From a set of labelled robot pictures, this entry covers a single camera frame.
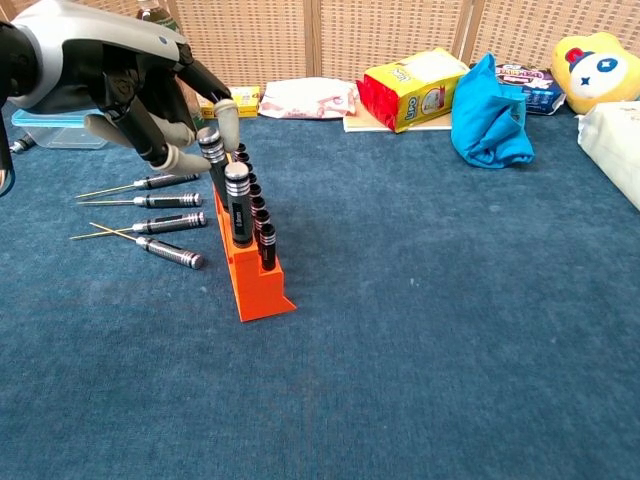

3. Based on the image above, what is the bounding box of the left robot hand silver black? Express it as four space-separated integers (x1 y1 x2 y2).
9 0 239 176

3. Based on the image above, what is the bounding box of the slim black silver screwdriver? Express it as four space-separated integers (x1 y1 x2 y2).
196 126 232 209
89 222 206 270
77 192 204 209
74 173 199 200
69 211 208 241

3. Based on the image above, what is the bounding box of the orange tool holder stand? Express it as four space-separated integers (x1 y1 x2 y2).
212 144 297 322

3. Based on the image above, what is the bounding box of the clear container with blue lid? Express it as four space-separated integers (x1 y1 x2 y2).
10 107 109 150

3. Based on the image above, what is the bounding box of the green-label tea bottle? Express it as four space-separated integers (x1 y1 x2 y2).
135 0 207 132

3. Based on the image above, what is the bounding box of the yellow cardboard box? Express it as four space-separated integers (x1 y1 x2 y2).
199 86 262 120

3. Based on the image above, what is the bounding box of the wicker folding screen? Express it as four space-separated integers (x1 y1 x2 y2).
0 0 640 101

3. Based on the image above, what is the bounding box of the pink wet wipes pack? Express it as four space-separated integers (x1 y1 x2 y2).
258 77 360 121

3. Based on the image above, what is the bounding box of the yellow red snack bag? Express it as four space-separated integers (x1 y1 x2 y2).
355 47 471 134

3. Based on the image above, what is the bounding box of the blue cloth bag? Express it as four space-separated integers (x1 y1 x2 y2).
449 52 536 170

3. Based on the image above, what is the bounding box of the dark purple printed package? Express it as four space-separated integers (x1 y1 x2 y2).
493 62 569 116

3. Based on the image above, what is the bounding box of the yellow plush toy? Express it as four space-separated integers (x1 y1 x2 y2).
551 31 640 115

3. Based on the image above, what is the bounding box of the white soft tissue pack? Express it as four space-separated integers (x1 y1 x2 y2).
577 99 640 212

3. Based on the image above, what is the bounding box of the large black-handled screwdriver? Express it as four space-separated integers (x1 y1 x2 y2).
224 161 256 249

